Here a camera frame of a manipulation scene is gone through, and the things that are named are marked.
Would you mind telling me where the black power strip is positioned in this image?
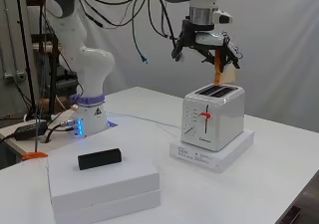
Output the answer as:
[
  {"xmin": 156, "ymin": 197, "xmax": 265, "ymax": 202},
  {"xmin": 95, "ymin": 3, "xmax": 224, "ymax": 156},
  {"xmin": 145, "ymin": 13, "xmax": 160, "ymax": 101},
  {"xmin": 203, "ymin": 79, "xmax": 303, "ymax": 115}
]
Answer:
[{"xmin": 13, "ymin": 120, "xmax": 50, "ymax": 141}]

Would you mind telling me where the thin white toaster cable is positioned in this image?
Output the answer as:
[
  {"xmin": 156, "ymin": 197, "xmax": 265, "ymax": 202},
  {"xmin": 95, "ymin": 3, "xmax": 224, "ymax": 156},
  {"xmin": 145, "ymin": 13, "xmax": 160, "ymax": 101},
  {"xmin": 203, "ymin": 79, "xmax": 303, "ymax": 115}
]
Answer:
[{"xmin": 106, "ymin": 112, "xmax": 182, "ymax": 132}]

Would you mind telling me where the white flat box with print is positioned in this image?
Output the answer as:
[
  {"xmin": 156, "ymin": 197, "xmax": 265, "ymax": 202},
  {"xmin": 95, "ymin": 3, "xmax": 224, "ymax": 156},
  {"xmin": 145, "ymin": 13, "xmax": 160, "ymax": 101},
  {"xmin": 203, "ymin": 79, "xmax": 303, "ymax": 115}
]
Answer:
[{"xmin": 168, "ymin": 128, "xmax": 256, "ymax": 174}]

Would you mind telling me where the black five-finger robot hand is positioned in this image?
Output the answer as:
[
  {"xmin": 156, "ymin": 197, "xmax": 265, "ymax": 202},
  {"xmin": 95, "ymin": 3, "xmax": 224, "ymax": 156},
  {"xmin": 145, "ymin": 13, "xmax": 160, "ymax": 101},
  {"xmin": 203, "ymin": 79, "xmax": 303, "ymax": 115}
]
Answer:
[{"xmin": 170, "ymin": 19, "xmax": 244, "ymax": 71}]

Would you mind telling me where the beige side table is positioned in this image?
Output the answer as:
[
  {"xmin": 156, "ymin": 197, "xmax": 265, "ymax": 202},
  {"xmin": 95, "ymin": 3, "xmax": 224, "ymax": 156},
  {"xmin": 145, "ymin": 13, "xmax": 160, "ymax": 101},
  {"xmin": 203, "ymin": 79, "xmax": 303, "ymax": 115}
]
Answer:
[{"xmin": 0, "ymin": 116, "xmax": 81, "ymax": 170}]

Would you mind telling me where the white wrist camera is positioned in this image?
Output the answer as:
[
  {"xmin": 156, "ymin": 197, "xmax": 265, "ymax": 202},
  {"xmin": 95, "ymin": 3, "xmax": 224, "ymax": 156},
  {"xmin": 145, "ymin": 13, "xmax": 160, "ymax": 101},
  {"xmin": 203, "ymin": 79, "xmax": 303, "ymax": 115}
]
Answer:
[{"xmin": 212, "ymin": 10, "xmax": 233, "ymax": 26}]

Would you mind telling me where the white hanging sheet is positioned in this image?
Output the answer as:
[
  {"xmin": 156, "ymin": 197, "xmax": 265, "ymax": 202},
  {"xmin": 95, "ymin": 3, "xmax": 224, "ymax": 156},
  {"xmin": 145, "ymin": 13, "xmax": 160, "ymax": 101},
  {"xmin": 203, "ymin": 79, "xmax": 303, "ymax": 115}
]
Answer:
[{"xmin": 74, "ymin": 0, "xmax": 319, "ymax": 134}]

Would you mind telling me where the black stand pole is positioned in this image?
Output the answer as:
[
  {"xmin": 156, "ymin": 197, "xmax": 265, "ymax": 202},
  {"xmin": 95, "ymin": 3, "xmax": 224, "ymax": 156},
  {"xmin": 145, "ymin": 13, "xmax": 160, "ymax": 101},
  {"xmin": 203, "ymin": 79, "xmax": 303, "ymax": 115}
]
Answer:
[{"xmin": 13, "ymin": 0, "xmax": 43, "ymax": 154}]

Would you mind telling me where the steel toaster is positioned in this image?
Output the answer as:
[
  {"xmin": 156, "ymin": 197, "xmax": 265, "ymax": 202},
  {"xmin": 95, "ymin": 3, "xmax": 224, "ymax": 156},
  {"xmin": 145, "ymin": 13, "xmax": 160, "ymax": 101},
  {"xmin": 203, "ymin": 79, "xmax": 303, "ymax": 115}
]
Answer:
[{"xmin": 180, "ymin": 83, "xmax": 246, "ymax": 153}]

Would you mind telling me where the orange-edged toast slice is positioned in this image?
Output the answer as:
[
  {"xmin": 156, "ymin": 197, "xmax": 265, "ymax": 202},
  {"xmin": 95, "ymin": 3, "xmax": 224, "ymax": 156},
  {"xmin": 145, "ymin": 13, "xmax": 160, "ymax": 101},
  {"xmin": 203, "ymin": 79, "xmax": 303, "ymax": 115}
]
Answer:
[{"xmin": 213, "ymin": 49, "xmax": 238, "ymax": 86}]

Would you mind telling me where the black block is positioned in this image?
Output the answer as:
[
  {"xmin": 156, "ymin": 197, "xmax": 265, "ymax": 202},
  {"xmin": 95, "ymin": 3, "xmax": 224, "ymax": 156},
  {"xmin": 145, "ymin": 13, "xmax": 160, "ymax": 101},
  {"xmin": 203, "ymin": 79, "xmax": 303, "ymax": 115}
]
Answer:
[{"xmin": 77, "ymin": 146, "xmax": 124, "ymax": 171}]

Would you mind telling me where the orange clamp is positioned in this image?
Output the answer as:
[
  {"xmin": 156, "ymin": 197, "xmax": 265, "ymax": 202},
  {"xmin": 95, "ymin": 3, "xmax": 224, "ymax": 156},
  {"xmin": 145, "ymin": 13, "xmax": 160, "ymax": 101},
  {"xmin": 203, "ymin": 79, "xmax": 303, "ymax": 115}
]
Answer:
[{"xmin": 21, "ymin": 151, "xmax": 50, "ymax": 161}]

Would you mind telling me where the black cable with blue tip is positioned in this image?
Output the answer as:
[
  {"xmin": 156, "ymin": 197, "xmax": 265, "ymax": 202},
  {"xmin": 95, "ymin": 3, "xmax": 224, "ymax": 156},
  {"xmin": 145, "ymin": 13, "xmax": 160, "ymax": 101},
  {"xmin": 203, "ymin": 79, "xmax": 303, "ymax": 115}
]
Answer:
[{"xmin": 131, "ymin": 0, "xmax": 150, "ymax": 66}]

